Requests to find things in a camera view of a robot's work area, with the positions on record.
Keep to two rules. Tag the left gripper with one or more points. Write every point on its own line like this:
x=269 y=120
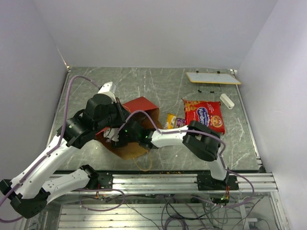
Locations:
x=123 y=114

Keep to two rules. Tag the red paper bag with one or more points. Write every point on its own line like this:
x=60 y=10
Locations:
x=131 y=142

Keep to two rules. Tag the yellow m&m's packet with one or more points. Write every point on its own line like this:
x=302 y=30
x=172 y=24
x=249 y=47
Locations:
x=170 y=121

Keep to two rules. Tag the purple snack packet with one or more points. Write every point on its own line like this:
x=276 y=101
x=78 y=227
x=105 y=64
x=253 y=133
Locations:
x=180 y=122

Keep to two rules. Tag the red candy snack bag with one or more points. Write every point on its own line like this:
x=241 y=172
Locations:
x=207 y=113

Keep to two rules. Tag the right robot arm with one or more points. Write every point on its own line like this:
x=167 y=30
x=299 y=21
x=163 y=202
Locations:
x=202 y=141

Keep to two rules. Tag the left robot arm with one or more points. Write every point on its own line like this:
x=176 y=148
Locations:
x=31 y=191

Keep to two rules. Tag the small whiteboard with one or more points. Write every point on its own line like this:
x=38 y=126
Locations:
x=212 y=78

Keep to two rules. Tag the white whiteboard eraser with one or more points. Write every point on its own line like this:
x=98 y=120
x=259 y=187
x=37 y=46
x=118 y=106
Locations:
x=227 y=101

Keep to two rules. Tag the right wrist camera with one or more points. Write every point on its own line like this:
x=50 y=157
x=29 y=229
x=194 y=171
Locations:
x=112 y=135

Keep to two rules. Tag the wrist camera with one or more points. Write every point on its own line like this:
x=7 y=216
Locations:
x=109 y=89
x=112 y=135

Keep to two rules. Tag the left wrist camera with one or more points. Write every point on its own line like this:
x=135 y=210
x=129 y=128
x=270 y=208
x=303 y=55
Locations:
x=109 y=89

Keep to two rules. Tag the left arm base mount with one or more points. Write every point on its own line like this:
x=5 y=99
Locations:
x=103 y=181

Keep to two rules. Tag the aluminium frame rail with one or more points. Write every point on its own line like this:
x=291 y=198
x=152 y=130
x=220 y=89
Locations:
x=186 y=183

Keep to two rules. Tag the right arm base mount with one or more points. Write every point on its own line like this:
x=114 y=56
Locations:
x=206 y=183

